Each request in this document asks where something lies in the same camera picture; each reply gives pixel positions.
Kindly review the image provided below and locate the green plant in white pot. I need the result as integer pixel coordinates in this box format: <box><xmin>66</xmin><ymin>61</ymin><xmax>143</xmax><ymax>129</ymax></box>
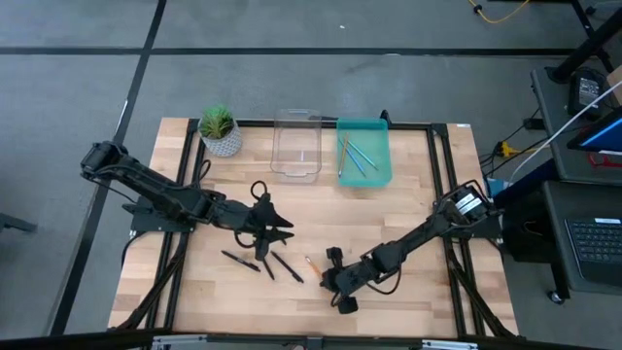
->
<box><xmin>198</xmin><ymin>104</ymin><xmax>243</xmax><ymax>158</ymax></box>

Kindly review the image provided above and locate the blue pencil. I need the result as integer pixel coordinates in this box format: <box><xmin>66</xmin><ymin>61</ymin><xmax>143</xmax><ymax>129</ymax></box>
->
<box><xmin>342</xmin><ymin>144</ymin><xmax>367</xmax><ymax>177</ymax></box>

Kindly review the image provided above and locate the yellow cable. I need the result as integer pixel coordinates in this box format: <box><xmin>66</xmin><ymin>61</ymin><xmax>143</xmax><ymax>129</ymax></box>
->
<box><xmin>467</xmin><ymin>0</ymin><xmax>531</xmax><ymax>24</ymax></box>

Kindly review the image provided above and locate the silver bracket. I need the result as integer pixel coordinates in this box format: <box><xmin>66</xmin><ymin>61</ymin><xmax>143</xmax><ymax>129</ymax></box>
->
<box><xmin>151</xmin><ymin>333</ymin><xmax>209</xmax><ymax>350</ymax></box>
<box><xmin>421</xmin><ymin>338</ymin><xmax>480</xmax><ymax>350</ymax></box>

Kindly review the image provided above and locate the yellow extension cord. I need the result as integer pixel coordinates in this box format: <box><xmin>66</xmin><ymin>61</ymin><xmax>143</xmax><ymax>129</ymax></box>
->
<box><xmin>494</xmin><ymin>140</ymin><xmax>536</xmax><ymax>159</ymax></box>

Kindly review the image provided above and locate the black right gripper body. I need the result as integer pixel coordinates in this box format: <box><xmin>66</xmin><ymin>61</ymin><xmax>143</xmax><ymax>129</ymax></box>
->
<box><xmin>328</xmin><ymin>246</ymin><xmax>378</xmax><ymax>315</ymax></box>

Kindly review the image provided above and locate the grey furniture leg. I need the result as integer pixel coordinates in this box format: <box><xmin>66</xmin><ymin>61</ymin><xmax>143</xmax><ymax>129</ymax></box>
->
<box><xmin>0</xmin><ymin>212</ymin><xmax>39</xmax><ymax>234</ymax></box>

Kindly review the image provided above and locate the light teal pencil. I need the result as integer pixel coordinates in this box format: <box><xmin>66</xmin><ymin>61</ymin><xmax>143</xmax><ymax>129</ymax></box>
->
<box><xmin>347</xmin><ymin>139</ymin><xmax>379</xmax><ymax>171</ymax></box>

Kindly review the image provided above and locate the black rolling cart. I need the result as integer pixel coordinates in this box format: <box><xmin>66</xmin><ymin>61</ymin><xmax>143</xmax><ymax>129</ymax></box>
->
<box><xmin>500</xmin><ymin>184</ymin><xmax>570</xmax><ymax>306</ymax></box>

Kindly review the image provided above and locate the black aluminium table frame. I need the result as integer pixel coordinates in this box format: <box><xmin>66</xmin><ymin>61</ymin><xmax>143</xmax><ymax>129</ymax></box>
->
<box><xmin>109</xmin><ymin>116</ymin><xmax>519</xmax><ymax>341</ymax></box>

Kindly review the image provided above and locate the black laptop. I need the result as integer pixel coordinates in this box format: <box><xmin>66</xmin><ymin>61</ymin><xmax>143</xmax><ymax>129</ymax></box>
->
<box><xmin>563</xmin><ymin>217</ymin><xmax>622</xmax><ymax>288</ymax></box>

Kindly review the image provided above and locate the teal plastic bin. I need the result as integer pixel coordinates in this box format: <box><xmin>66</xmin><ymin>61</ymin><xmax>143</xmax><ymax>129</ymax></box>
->
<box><xmin>335</xmin><ymin>117</ymin><xmax>394</xmax><ymax>189</ymax></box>

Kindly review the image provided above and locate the black stand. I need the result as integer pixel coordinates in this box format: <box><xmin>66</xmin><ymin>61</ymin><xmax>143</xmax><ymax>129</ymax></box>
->
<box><xmin>546</xmin><ymin>0</ymin><xmax>622</xmax><ymax>85</ymax></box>

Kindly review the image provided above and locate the white cable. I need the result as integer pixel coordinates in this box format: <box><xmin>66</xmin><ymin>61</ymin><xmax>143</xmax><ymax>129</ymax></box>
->
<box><xmin>508</xmin><ymin>80</ymin><xmax>622</xmax><ymax>184</ymax></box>

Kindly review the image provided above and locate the black crossbar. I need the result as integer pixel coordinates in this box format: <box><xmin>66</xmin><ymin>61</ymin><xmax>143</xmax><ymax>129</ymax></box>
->
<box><xmin>0</xmin><ymin>329</ymin><xmax>622</xmax><ymax>350</ymax></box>

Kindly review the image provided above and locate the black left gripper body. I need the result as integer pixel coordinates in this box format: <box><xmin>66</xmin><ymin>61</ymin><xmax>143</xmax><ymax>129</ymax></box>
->
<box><xmin>237</xmin><ymin>193</ymin><xmax>278</xmax><ymax>262</ymax></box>

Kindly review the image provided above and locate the clear plastic bin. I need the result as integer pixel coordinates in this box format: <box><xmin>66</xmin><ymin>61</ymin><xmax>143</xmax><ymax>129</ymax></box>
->
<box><xmin>269</xmin><ymin>108</ymin><xmax>324</xmax><ymax>185</ymax></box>

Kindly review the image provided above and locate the red item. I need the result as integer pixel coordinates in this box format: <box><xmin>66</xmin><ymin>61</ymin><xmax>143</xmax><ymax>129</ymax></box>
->
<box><xmin>586</xmin><ymin>152</ymin><xmax>622</xmax><ymax>170</ymax></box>

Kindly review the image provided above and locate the black tablet with blue screen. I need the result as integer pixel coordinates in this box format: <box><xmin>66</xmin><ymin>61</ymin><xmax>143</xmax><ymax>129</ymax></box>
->
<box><xmin>567</xmin><ymin>107</ymin><xmax>622</xmax><ymax>153</ymax></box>

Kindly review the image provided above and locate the grey side table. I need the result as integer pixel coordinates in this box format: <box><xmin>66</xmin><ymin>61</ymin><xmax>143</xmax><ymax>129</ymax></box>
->
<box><xmin>529</xmin><ymin>65</ymin><xmax>622</xmax><ymax>186</ymax></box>

